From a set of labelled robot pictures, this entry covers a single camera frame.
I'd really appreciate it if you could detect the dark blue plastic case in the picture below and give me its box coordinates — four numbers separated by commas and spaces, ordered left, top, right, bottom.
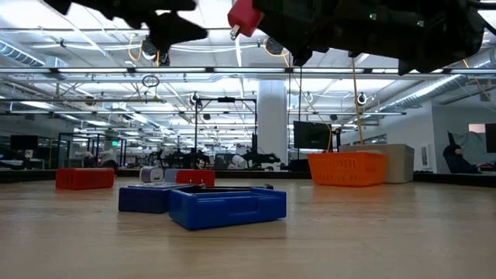
118, 182, 195, 214

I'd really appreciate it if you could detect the yellow hanging cable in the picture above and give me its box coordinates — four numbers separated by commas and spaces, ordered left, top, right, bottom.
350, 57, 366, 146

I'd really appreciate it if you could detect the pink wall charger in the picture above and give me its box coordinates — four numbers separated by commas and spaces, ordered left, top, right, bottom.
227, 0, 265, 41

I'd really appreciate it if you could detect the white building column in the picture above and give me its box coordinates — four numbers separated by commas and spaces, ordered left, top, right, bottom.
257, 80, 290, 166

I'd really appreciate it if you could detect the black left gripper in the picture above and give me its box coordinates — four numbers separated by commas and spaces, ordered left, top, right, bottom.
42, 0, 209, 54

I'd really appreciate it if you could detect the orange plastic basket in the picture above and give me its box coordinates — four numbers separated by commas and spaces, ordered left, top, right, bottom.
307, 151, 388, 188

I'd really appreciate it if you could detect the purple wall charger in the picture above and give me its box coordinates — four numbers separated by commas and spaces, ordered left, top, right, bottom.
139, 166, 166, 184

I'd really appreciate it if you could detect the black background monitor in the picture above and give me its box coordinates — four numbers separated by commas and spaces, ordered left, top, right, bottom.
9, 134, 40, 151

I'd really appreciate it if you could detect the person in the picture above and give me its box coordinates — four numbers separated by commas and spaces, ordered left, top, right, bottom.
443, 130, 484, 174

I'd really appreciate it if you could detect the black standing monitor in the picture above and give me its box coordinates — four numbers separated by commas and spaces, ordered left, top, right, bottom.
293, 120, 332, 150

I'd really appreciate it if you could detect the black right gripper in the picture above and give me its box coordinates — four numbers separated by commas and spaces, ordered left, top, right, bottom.
253, 0, 486, 75

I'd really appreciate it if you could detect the grey cloth backdrop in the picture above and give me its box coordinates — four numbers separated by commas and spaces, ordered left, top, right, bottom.
451, 131, 496, 166

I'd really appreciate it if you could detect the black desk monitor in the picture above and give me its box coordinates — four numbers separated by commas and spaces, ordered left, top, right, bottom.
484, 122, 496, 153

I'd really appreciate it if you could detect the black aluminium table frame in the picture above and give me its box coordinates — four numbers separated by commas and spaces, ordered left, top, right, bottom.
0, 168, 496, 189

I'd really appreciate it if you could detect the blue cased digital display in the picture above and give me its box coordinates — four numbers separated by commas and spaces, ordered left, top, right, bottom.
168, 187, 288, 231

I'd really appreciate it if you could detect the red wall charger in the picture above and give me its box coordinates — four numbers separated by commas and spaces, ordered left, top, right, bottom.
175, 169, 216, 188
55, 167, 115, 191

